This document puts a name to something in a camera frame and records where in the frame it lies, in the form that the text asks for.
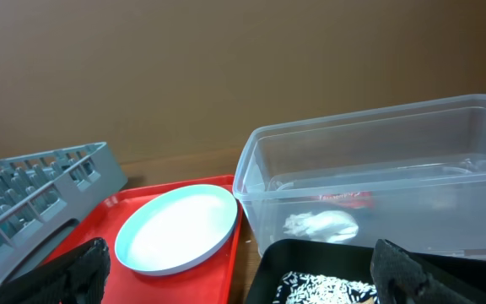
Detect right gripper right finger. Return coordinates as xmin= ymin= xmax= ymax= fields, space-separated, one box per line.
xmin=370 ymin=239 xmax=486 ymax=304

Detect clear plastic waste bin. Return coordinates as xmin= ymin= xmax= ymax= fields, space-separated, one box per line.
xmin=233 ymin=94 xmax=486 ymax=260

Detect white napkin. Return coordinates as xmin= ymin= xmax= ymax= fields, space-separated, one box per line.
xmin=283 ymin=210 xmax=359 ymax=243

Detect black rectangular waste tray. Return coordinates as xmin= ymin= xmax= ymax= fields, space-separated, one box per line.
xmin=246 ymin=239 xmax=486 ymax=304

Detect red snack wrapper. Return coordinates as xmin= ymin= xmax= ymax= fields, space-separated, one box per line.
xmin=310 ymin=192 xmax=374 ymax=209

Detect grey plastic dishwasher rack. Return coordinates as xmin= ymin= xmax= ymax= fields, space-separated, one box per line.
xmin=0 ymin=142 xmax=127 ymax=285

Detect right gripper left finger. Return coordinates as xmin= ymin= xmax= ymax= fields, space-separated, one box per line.
xmin=0 ymin=237 xmax=111 ymax=304

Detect brown food scraps with rice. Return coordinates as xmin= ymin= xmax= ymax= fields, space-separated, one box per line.
xmin=273 ymin=272 xmax=380 ymax=304

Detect large light blue plate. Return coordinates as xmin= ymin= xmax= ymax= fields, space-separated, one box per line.
xmin=115 ymin=184 xmax=239 ymax=276

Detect red plastic serving tray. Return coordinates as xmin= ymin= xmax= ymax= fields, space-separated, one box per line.
xmin=46 ymin=175 xmax=242 ymax=304

